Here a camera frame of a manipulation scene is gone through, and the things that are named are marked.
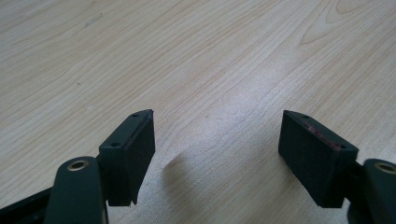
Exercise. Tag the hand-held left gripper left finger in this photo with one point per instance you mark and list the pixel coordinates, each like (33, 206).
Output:
(126, 161)

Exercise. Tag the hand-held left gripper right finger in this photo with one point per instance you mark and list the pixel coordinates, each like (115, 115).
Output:
(317, 161)

